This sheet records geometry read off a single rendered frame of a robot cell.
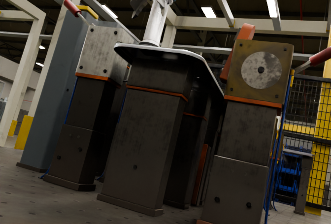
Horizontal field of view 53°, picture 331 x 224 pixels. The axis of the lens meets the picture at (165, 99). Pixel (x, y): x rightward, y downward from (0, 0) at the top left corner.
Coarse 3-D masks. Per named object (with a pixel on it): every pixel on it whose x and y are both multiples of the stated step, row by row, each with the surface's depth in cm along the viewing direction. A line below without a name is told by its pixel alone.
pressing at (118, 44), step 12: (120, 48) 69; (132, 48) 67; (144, 48) 62; (156, 48) 61; (168, 48) 60; (132, 60) 75; (168, 60) 69; (180, 60) 67; (192, 60) 65; (204, 60) 61; (204, 72) 71; (192, 84) 84; (204, 84) 81; (216, 84) 74; (216, 96) 91; (216, 108) 108
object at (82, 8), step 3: (78, 6) 93; (81, 6) 93; (84, 6) 92; (87, 6) 92; (81, 9) 93; (84, 9) 92; (87, 9) 92; (90, 9) 93; (90, 12) 94; (93, 12) 95; (93, 15) 95; (96, 15) 96; (96, 18) 97
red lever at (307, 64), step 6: (330, 48) 61; (318, 54) 62; (324, 54) 61; (330, 54) 61; (312, 60) 62; (318, 60) 62; (324, 60) 62; (300, 66) 64; (306, 66) 63; (294, 72) 64
